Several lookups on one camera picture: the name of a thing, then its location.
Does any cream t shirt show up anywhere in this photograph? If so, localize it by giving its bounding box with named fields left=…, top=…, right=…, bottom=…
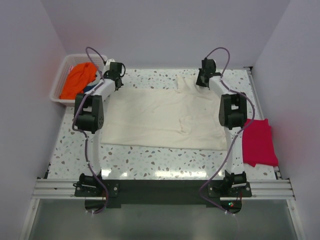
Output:
left=100, top=76, right=227, bottom=151

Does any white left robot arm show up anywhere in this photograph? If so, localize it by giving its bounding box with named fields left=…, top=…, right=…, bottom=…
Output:
left=72, top=60, right=126, bottom=196

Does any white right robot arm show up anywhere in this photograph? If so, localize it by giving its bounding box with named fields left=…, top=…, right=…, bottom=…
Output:
left=196, top=58, right=248, bottom=197

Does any blue t shirt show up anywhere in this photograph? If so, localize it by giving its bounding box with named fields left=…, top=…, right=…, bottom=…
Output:
left=82, top=84, right=96, bottom=93

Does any orange t shirt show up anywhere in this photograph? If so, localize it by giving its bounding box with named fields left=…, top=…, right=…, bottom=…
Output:
left=59, top=62, right=98, bottom=100

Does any white plastic basket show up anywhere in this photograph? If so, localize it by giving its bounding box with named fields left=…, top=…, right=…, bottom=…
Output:
left=50, top=54, right=108, bottom=107

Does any red folded t shirt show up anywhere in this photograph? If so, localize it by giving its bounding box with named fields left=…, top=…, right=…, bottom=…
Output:
left=242, top=119, right=279, bottom=167

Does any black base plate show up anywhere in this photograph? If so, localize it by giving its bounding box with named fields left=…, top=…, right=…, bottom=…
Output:
left=73, top=175, right=253, bottom=213

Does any aluminium frame rail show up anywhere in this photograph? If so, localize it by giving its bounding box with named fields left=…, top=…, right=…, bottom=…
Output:
left=32, top=176, right=295, bottom=200

